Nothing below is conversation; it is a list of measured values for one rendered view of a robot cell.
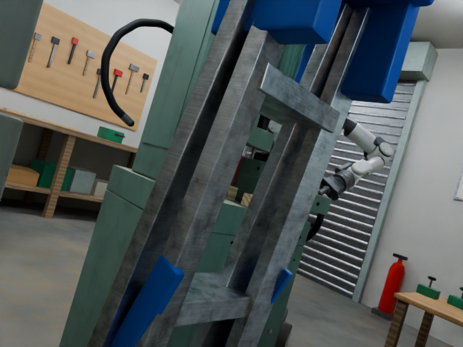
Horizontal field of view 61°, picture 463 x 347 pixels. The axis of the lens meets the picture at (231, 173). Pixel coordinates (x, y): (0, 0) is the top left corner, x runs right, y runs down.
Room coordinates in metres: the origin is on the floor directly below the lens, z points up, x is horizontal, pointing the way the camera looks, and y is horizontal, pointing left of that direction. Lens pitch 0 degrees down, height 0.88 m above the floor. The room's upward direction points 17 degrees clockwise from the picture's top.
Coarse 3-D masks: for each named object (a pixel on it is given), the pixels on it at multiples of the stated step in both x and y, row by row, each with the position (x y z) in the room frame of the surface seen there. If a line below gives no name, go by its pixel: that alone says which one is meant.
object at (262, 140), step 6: (258, 132) 1.40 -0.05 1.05; (264, 132) 1.42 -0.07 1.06; (258, 138) 1.41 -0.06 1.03; (264, 138) 1.43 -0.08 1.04; (270, 138) 1.45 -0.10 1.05; (246, 144) 1.40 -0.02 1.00; (252, 144) 1.39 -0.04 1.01; (258, 144) 1.41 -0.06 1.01; (264, 144) 1.43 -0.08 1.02; (270, 144) 1.45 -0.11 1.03; (252, 150) 1.44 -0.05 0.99; (264, 150) 1.44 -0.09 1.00
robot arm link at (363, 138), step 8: (360, 128) 1.97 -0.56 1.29; (352, 136) 1.98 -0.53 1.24; (360, 136) 1.96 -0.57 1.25; (368, 136) 1.96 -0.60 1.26; (376, 136) 1.99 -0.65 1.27; (360, 144) 1.98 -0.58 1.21; (368, 144) 1.97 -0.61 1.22; (376, 144) 1.95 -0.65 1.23; (384, 144) 1.95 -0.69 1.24; (368, 152) 2.00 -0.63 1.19; (384, 152) 1.92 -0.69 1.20; (392, 152) 1.94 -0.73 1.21
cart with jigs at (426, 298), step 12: (420, 288) 2.29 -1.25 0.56; (432, 288) 2.27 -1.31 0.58; (408, 300) 2.03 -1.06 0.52; (420, 300) 2.08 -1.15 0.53; (432, 300) 2.18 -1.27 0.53; (444, 300) 2.31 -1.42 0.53; (456, 300) 2.20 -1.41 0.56; (396, 312) 2.07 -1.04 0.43; (432, 312) 1.94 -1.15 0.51; (444, 312) 1.95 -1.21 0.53; (456, 312) 2.05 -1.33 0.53; (396, 324) 2.06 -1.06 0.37; (456, 324) 1.86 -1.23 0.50; (396, 336) 2.05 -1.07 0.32; (420, 336) 2.41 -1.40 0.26
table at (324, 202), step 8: (240, 176) 1.41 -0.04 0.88; (248, 176) 1.38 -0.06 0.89; (256, 176) 1.35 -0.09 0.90; (240, 184) 1.40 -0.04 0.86; (248, 184) 1.37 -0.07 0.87; (256, 184) 1.34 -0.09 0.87; (320, 200) 1.32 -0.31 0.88; (328, 200) 1.35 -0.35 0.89; (312, 208) 1.30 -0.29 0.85; (320, 208) 1.33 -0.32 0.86; (328, 208) 1.36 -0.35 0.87
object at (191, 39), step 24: (192, 0) 1.21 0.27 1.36; (216, 0) 1.12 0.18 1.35; (192, 24) 1.18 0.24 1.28; (168, 48) 1.26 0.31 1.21; (192, 48) 1.15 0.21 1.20; (168, 72) 1.22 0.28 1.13; (192, 72) 1.12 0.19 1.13; (168, 96) 1.19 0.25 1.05; (168, 120) 1.16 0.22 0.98; (144, 144) 1.24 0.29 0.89; (168, 144) 1.13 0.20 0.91; (144, 168) 1.21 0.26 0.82
